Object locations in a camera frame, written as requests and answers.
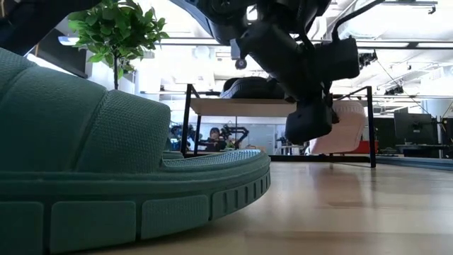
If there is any black ceiling fixture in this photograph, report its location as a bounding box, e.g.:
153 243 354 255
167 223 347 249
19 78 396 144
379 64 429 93
384 84 405 96

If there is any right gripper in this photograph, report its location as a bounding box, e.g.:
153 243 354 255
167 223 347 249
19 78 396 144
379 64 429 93
243 21 336 146

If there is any blue mat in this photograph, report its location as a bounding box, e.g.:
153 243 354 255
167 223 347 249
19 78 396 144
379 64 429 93
374 155 453 171

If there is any green leafy plant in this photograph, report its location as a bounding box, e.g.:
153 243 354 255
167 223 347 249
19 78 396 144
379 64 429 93
67 0 171 91

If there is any right camera black cable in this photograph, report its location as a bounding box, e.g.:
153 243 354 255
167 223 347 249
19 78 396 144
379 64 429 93
331 0 386 42

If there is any dark office desk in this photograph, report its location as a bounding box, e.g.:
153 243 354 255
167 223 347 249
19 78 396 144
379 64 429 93
395 143 453 159

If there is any white ceiling lamp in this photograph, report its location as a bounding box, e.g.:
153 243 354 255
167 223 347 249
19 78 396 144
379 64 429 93
57 35 81 47

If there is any red box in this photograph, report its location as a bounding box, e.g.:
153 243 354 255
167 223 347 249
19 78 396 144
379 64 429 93
350 140 379 155

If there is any person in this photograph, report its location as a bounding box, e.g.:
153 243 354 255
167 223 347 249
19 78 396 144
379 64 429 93
207 127 228 152

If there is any black monitor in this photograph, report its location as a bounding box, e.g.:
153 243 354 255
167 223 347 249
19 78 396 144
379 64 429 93
394 112 440 146

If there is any black track light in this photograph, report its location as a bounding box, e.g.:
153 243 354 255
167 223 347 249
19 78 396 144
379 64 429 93
358 50 378 69

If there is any pink slide sandal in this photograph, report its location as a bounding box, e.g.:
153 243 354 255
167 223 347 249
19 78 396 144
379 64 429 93
309 100 367 156

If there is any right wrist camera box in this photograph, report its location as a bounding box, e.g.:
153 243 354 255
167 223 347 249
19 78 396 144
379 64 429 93
316 36 361 81

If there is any black frame wooden shelf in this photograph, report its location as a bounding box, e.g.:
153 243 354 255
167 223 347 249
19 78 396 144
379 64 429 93
180 84 378 169

